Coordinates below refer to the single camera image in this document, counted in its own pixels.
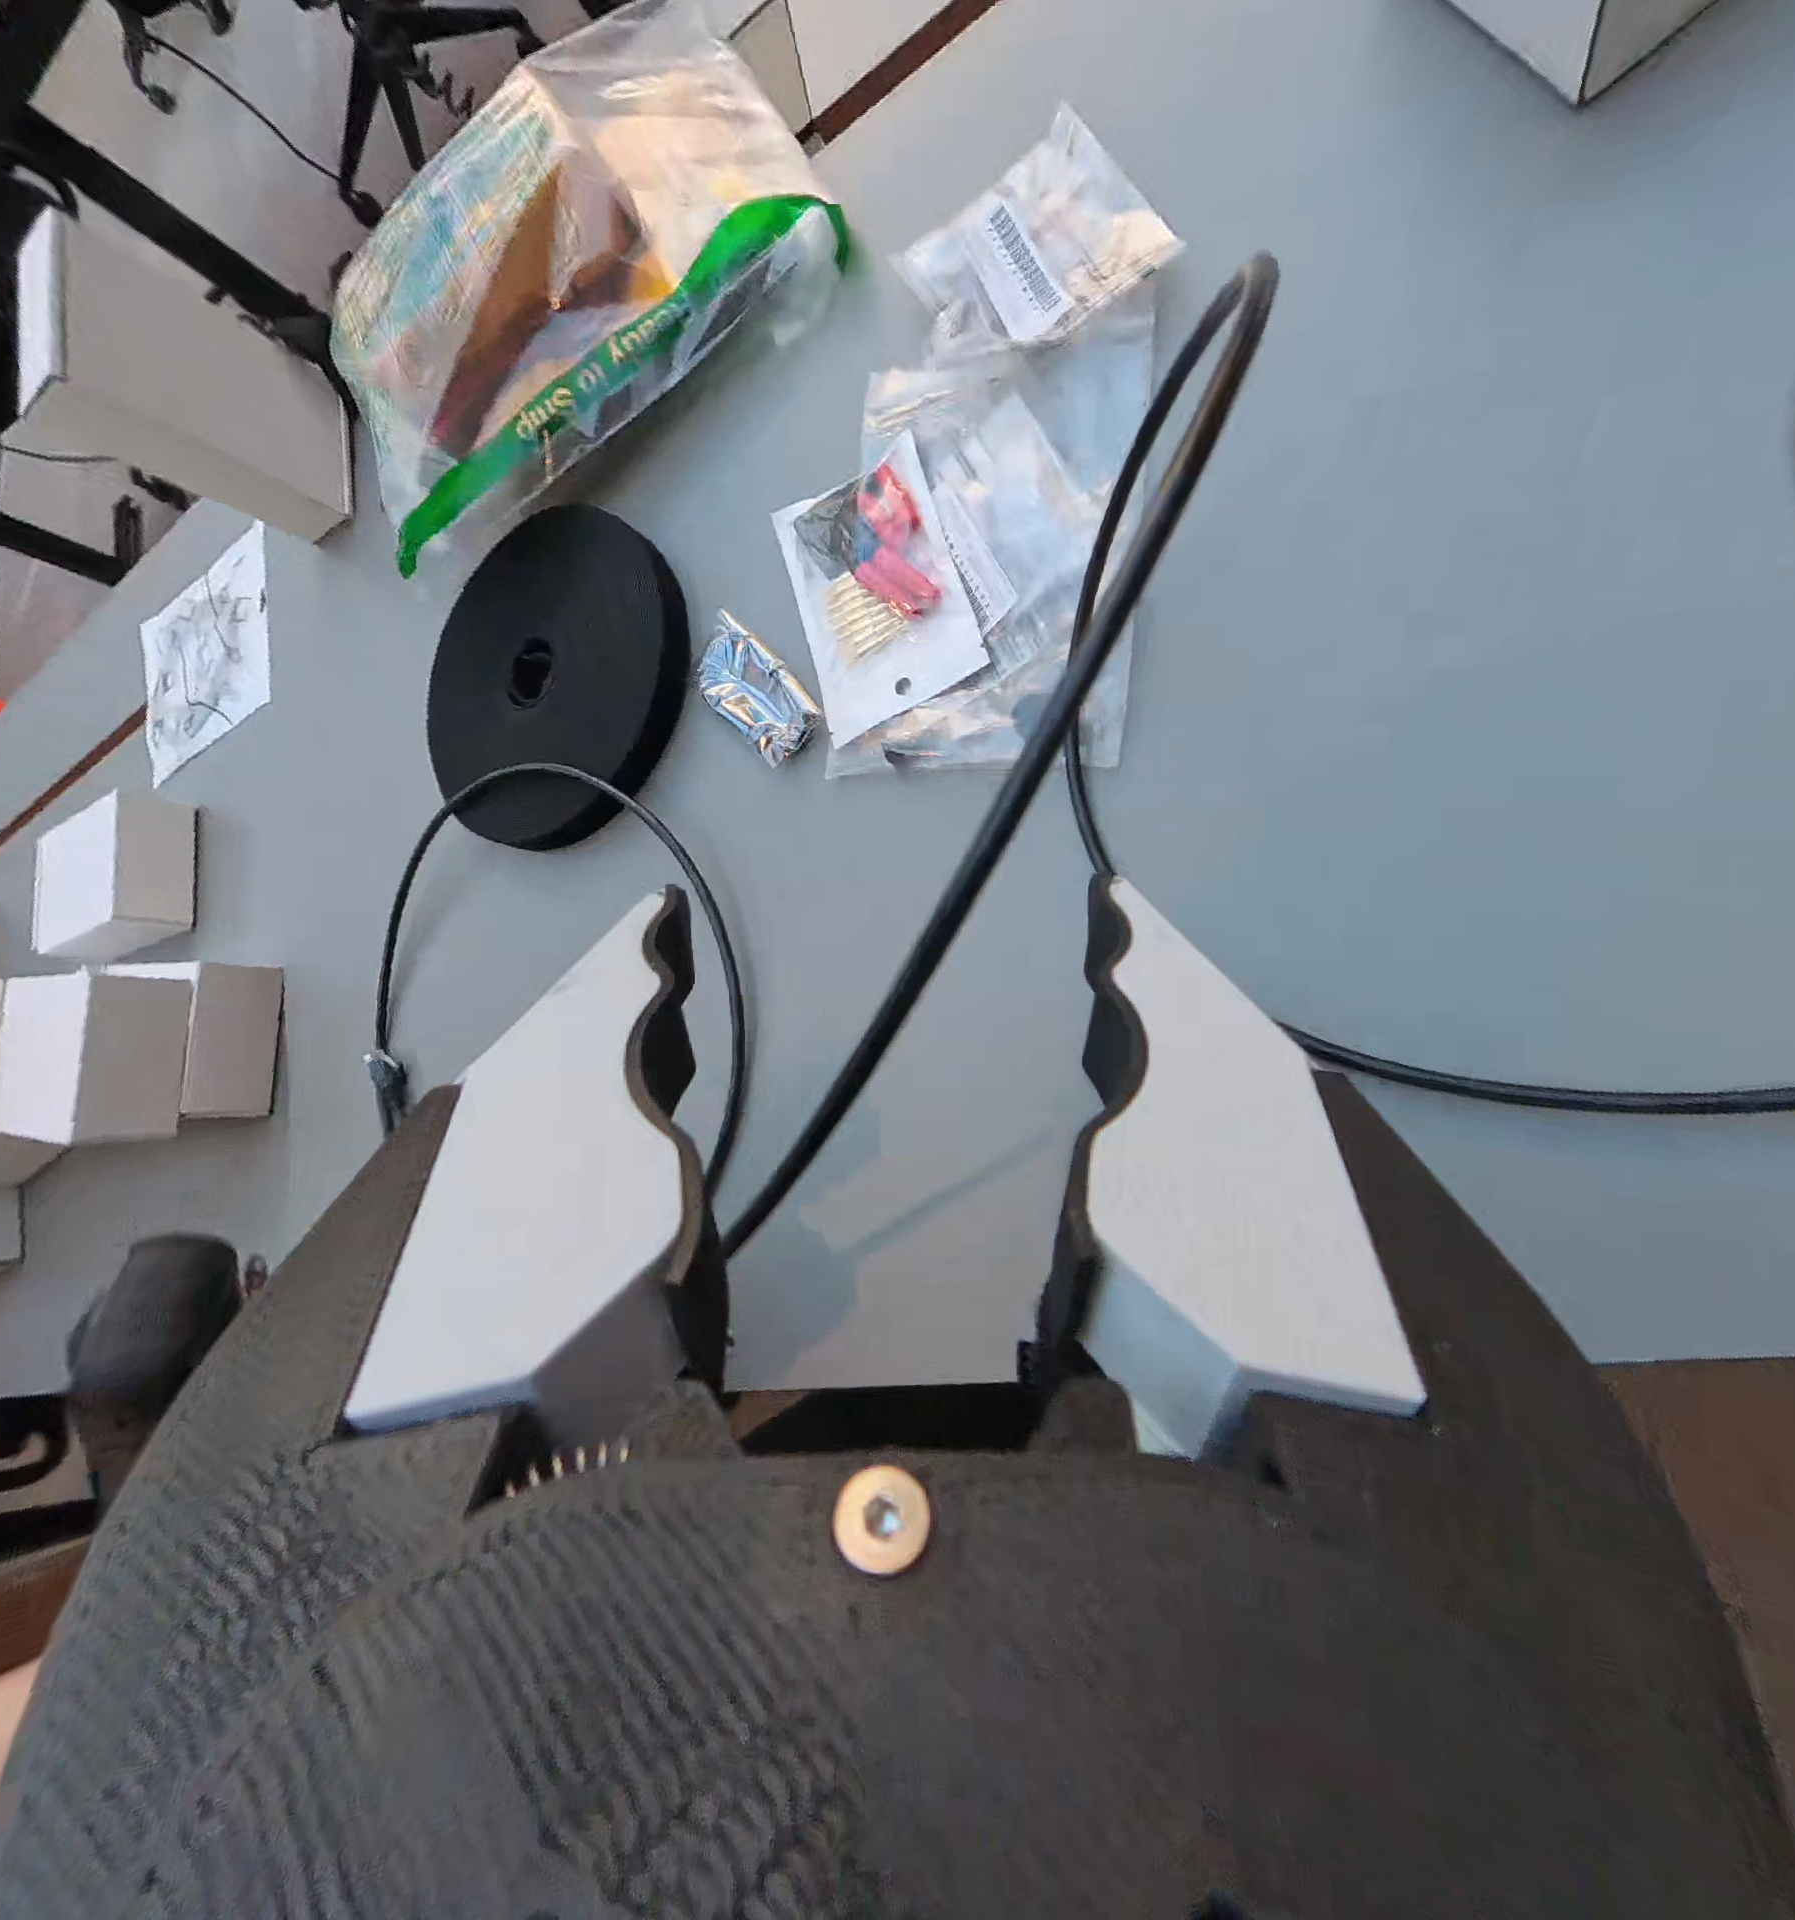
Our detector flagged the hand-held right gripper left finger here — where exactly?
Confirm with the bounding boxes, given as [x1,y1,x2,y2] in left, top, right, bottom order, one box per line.
[338,885,730,1433]

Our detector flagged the clear bag of metal parts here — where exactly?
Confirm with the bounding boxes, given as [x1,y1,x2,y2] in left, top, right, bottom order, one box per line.
[824,321,1154,782]

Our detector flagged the upright white cardboard box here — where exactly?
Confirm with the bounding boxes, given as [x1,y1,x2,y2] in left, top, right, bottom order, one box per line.
[12,207,355,545]

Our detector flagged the clear bag of white parts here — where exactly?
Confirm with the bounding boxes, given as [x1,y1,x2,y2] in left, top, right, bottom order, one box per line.
[894,106,1187,353]

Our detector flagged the small silver foil packet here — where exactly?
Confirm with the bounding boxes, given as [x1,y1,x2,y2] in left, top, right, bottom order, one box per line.
[695,606,826,766]

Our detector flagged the clear snack bag green edge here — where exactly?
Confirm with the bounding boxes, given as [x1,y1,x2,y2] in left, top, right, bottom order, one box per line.
[331,0,852,580]

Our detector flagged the clear bag with red label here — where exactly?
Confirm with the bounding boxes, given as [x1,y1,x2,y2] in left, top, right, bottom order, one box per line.
[773,431,993,748]

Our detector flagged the black velcro tape roll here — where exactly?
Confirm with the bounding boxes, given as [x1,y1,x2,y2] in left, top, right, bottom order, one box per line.
[428,505,690,852]

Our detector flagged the black ethernet cable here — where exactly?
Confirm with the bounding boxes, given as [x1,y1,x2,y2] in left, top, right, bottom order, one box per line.
[364,252,1795,1261]

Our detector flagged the paper sheet with cable picture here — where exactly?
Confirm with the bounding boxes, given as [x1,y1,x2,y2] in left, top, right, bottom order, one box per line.
[139,521,272,789]

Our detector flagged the stack of flat white boxes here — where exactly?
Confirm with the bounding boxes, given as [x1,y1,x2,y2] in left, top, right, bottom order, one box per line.
[0,959,288,1277]

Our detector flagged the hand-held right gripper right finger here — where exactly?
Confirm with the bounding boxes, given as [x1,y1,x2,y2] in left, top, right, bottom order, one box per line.
[1018,875,1432,1464]

